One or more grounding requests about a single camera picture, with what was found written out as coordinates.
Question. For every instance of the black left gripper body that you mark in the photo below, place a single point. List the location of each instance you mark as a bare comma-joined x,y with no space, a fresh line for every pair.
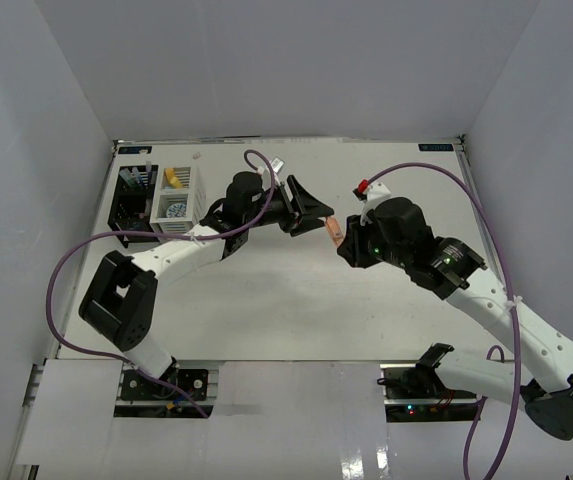
279,211

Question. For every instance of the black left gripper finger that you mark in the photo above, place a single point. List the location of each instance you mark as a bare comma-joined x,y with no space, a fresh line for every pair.
306,225
304,203

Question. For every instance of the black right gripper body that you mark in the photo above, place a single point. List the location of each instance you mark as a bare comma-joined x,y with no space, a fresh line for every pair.
377,251

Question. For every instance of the blue white tape roll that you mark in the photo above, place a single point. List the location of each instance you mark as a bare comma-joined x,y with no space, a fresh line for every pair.
176,210

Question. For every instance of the yellow highlighter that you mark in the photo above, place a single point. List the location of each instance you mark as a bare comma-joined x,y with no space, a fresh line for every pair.
169,175

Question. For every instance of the green gel pen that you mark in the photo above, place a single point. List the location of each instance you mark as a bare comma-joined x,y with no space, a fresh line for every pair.
137,177

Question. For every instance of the black gel pen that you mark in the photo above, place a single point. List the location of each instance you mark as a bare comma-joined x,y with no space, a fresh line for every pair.
127,178

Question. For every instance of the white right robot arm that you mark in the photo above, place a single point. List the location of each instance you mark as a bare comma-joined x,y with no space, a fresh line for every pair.
395,232

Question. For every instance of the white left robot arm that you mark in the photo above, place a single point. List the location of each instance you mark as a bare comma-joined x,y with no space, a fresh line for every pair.
119,303

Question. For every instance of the white slotted organizer box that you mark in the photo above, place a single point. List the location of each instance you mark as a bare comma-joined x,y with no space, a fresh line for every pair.
179,200

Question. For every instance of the black slotted organizer box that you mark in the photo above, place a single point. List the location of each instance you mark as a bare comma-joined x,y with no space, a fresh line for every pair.
128,202

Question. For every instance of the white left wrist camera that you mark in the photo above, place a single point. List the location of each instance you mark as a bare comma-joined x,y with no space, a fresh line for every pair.
271,174

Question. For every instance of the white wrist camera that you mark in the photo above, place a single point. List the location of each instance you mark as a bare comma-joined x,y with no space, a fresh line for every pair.
371,195
271,174

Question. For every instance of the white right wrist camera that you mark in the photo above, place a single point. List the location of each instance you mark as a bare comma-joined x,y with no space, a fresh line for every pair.
371,195

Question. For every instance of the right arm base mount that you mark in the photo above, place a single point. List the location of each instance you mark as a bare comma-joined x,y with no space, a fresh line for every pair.
414,394

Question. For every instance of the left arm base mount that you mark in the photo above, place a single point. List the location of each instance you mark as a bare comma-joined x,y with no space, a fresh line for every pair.
138,397

